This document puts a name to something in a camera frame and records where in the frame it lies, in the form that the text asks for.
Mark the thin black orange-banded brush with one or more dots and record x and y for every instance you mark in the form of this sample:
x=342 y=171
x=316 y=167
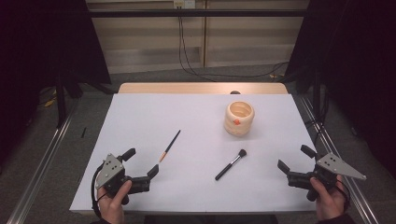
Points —
x=170 y=145

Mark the person's right hand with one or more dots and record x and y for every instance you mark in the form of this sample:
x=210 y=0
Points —
x=330 y=202

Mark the black curtain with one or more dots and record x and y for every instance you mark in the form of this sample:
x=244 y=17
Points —
x=358 y=46
x=37 y=46

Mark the yellow floor tag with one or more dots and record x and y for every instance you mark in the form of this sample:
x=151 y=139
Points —
x=49 y=102

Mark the cream ribbed holder cup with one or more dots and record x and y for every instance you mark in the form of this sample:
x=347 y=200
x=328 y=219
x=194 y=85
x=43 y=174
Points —
x=246 y=124

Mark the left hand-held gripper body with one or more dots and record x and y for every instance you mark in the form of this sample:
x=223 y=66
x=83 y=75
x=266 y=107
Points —
x=110 y=169

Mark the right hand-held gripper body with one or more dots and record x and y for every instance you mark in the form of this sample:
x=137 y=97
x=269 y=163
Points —
x=337 y=166

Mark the small black round object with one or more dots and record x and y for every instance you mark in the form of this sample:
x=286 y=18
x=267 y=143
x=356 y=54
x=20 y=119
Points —
x=235 y=92

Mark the person's left hand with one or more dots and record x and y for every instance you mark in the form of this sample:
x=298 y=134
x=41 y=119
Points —
x=112 y=208

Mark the black stand post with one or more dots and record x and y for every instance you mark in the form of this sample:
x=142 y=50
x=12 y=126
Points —
x=316 y=93
x=61 y=102

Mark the black makeup brush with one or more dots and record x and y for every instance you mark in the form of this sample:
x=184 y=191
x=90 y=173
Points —
x=229 y=168

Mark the small black stick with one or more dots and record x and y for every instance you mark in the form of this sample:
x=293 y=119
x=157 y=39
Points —
x=83 y=132

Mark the white wall outlet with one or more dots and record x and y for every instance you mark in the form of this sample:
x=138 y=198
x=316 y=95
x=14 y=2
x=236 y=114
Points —
x=183 y=3

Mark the aluminium floor rail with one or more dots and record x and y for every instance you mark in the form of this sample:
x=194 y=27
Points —
x=42 y=168
x=362 y=202

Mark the black horizontal frame bar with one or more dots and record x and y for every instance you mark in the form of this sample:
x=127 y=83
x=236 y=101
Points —
x=155 y=13

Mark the person's dark clothing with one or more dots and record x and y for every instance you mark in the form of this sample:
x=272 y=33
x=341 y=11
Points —
x=211 y=219

